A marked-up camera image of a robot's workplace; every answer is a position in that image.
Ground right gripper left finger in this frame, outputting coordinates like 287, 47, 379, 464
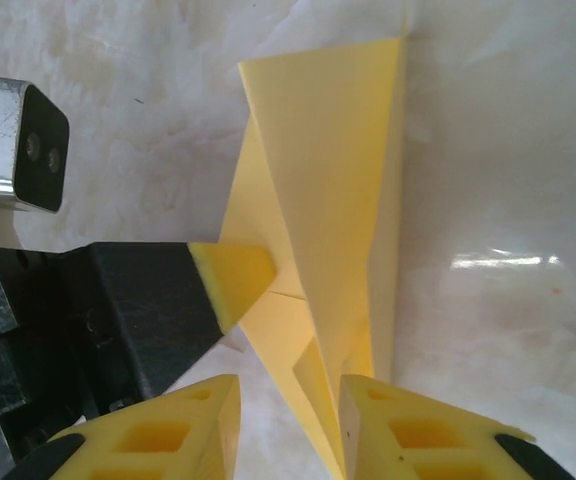
15, 373, 242, 480

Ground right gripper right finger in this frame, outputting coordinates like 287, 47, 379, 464
337, 373, 572, 480

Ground yellow cloth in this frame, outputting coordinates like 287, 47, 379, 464
217, 34, 409, 480

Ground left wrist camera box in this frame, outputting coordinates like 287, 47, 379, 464
0, 73, 72, 214

